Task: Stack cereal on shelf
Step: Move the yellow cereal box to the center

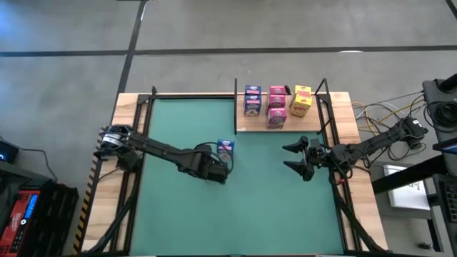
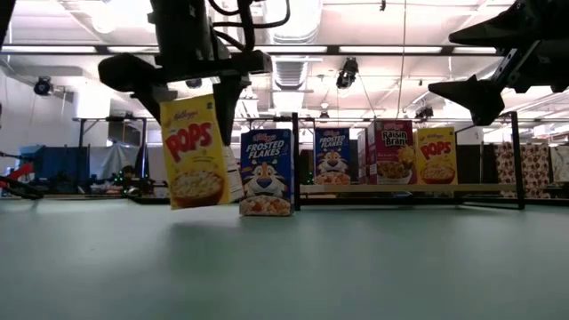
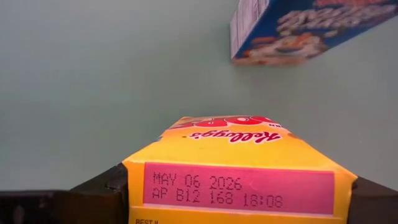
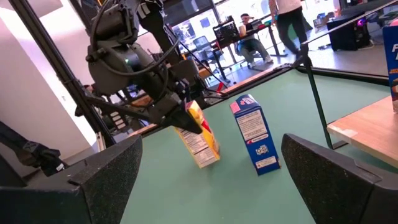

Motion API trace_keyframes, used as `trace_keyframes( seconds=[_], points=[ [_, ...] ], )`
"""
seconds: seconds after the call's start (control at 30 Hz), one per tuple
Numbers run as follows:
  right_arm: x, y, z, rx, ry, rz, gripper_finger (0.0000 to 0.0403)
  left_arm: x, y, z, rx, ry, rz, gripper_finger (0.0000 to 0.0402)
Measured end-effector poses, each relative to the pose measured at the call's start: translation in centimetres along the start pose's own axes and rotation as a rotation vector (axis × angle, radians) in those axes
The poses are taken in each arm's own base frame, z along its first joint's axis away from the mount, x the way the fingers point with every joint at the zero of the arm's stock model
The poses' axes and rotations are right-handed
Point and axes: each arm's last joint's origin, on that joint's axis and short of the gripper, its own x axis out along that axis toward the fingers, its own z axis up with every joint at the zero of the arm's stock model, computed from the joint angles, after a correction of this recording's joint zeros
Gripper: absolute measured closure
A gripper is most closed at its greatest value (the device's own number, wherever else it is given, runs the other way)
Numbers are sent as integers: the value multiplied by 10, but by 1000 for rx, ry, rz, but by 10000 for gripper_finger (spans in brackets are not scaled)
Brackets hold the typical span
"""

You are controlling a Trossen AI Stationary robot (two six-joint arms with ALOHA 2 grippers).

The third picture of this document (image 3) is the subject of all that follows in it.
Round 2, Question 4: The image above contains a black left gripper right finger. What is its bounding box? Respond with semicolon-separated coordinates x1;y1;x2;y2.
348;175;398;224

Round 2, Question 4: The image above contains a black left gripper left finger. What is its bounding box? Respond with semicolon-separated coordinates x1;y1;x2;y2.
0;163;130;224

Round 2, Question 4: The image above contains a yellow Corn Pops cereal box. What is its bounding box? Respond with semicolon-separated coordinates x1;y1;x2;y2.
122;115;358;224

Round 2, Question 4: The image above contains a blue Frosted Flakes cereal box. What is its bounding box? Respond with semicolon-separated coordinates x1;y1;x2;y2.
229;0;398;66

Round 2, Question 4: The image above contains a green table mat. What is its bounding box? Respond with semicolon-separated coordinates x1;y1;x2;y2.
0;0;398;192

